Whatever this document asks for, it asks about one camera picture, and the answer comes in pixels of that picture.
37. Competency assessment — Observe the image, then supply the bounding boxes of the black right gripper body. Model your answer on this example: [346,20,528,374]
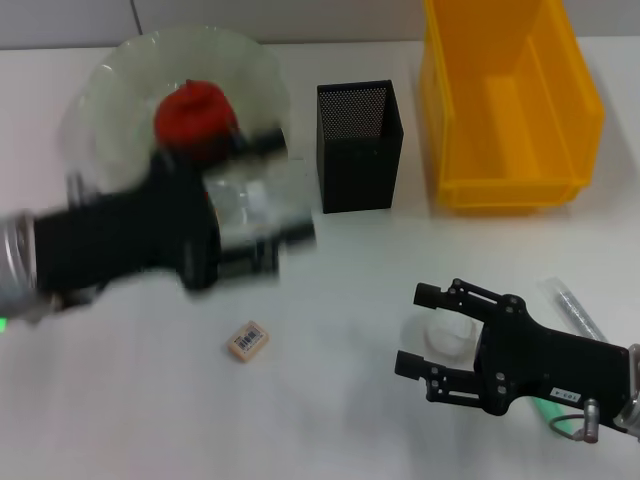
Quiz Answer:
[472,294,634,427]

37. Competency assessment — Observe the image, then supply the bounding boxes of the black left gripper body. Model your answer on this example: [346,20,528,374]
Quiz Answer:
[32,149,224,296]

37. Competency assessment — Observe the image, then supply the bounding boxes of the white paper ball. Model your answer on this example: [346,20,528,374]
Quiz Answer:
[403,312,476,359]

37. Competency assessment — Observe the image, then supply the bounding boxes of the green pen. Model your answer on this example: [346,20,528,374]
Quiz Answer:
[529,394,584,437]

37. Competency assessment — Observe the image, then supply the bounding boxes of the clear green-label water bottle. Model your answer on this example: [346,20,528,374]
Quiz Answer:
[203,159,315,237]

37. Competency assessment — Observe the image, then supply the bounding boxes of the silver pen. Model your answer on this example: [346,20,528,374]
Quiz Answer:
[537,277,609,344]

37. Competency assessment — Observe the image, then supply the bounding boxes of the black mesh pen holder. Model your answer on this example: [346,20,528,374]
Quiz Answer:
[315,79,405,215]

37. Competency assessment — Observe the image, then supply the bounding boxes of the beige eraser with barcode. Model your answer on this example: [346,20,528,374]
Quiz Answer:
[225,320,274,364]

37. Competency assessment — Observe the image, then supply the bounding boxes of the pale green glass fruit plate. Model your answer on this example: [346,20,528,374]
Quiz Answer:
[74,28,292,201]

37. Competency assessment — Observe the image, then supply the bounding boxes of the yellow plastic bin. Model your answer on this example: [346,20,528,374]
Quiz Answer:
[418,0,606,211]

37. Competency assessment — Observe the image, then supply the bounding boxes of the left gripper connector cable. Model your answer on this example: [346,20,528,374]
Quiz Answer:
[67,172,99,207]

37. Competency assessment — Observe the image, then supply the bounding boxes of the gripper connector cable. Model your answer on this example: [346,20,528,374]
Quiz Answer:
[547,397,601,444]
[67,172,99,207]

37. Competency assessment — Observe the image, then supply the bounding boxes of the right gripper connector cable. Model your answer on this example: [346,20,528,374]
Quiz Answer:
[547,397,601,444]

